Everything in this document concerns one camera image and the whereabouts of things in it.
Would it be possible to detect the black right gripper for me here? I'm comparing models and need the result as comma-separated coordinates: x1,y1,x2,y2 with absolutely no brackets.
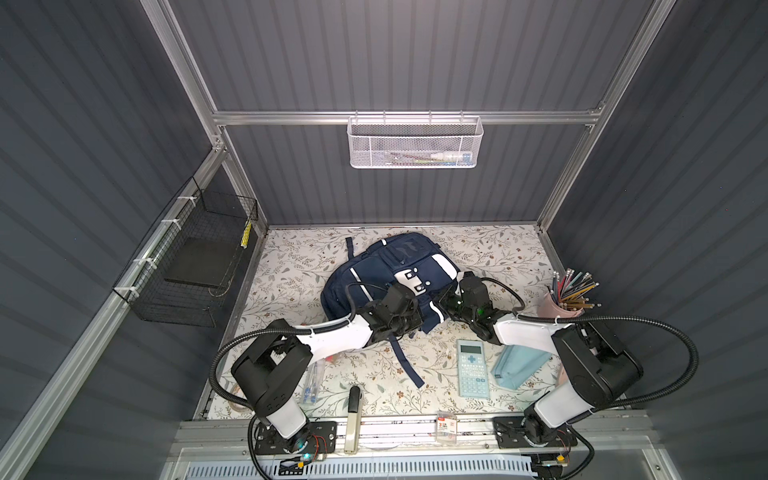
430,285,476,325

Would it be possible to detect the navy blue student backpack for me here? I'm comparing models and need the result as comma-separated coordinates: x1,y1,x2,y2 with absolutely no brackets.
320,233,459,388

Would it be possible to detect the light blue calculator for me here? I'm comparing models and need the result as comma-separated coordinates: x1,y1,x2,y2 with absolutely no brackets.
457,340,490,400

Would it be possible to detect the teal pencil case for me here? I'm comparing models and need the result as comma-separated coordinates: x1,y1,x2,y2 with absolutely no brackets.
491,345,552,390

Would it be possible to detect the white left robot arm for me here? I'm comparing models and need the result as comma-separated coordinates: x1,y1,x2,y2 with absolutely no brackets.
230,284,422,450

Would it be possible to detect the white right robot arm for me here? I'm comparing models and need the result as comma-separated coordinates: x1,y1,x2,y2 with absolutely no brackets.
437,273,643,444

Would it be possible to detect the pink pencil cup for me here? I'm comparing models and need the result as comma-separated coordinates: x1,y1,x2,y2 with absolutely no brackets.
537,294,584,318

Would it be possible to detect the bundle of coloured pencils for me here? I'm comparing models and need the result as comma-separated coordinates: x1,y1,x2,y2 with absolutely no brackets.
548,268,601,311

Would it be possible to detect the clear pen pouch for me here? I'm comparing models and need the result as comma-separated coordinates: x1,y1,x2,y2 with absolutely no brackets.
303,358,328,404

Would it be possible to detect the small clear staples box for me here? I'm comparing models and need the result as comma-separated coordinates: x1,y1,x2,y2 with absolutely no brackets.
434,411,458,445

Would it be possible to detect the pink pencil case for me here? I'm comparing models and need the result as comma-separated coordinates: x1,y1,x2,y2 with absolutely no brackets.
556,367,569,387

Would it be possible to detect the black and cream stapler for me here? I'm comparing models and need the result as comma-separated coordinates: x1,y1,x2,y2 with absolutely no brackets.
344,385,362,455

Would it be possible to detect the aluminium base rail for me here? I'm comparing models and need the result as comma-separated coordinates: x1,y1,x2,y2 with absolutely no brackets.
263,412,577,463

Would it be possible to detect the white wire mesh basket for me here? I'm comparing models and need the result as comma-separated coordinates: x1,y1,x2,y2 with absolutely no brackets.
346,113,484,170

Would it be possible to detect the black left cable conduit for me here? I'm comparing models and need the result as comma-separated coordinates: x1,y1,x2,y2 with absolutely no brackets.
208,280,391,412

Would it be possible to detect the black cable conduit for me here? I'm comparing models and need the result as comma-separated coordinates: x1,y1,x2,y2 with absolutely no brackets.
208,280,391,412
479,275,701,412

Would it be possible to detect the black wire wall basket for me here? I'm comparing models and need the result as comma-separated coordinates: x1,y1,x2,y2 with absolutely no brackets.
113,180,259,328

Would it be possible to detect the black right cable conduit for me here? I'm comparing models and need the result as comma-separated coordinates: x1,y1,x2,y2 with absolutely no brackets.
479,275,701,412

